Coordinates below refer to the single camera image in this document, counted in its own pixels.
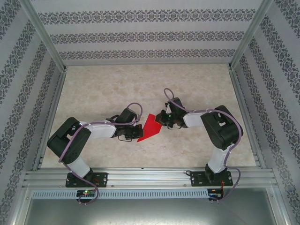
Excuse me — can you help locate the red paper sheet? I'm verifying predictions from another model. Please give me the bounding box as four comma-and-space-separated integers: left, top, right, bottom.
136, 113, 163, 143

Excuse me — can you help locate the grey metal sheet shelf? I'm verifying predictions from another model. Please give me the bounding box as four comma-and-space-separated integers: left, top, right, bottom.
23, 198, 278, 225

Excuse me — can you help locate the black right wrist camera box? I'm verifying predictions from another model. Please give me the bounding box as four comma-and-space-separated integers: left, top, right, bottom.
166, 97, 183, 114

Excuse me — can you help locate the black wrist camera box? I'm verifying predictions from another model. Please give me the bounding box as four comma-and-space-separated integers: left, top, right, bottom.
166, 97, 183, 114
118, 107, 138, 126

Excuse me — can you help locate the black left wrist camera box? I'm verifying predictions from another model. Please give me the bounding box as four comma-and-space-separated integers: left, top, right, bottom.
118, 107, 138, 126

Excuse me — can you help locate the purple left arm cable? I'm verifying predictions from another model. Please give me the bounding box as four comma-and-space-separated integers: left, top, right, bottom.
58, 102, 144, 206

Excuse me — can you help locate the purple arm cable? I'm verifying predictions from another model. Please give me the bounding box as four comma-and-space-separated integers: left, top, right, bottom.
58, 102, 144, 206
163, 88, 244, 204

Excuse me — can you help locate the long aluminium mounting rail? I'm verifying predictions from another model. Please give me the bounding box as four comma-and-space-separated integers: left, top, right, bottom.
22, 166, 279, 188

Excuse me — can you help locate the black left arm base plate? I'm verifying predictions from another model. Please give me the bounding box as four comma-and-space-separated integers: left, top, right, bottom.
65, 172, 109, 188

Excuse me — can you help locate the slotted grey cable duct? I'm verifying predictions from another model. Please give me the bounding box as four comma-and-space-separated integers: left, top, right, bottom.
31, 188, 225, 199

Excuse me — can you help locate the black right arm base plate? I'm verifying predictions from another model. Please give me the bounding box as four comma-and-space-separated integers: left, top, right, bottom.
190, 170, 233, 188

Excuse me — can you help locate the aluminium table side rail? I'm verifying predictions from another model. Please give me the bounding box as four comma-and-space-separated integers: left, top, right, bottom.
228, 67, 267, 170
31, 67, 68, 171

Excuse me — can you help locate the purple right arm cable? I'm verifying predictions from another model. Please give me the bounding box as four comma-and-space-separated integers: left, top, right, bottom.
163, 88, 244, 204

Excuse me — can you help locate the aluminium frame post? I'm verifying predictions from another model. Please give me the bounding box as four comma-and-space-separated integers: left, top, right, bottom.
22, 0, 68, 72
228, 0, 275, 70

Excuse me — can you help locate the aluminium frame upright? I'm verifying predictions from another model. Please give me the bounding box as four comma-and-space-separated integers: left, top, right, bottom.
7, 185, 32, 225
267, 185, 295, 225

